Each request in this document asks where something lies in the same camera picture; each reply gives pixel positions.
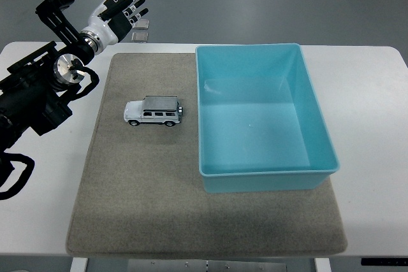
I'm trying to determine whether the grey-brown felt mat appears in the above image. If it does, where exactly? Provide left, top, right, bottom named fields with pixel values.
left=65, top=52, right=349, bottom=258

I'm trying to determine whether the white toy car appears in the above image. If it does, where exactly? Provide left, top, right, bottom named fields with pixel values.
left=123, top=95, right=184, bottom=128

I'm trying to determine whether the white table leg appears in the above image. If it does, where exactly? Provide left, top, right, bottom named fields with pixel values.
left=69, top=257, right=89, bottom=272
left=313, top=257, right=333, bottom=272

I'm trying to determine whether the blue plastic box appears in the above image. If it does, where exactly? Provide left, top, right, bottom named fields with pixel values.
left=194, top=42, right=341, bottom=194

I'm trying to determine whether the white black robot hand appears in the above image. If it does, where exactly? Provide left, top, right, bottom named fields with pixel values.
left=82, top=0, right=150, bottom=46

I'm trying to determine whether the black table control panel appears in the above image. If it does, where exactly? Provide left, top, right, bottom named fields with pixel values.
left=360, top=257, right=408, bottom=267

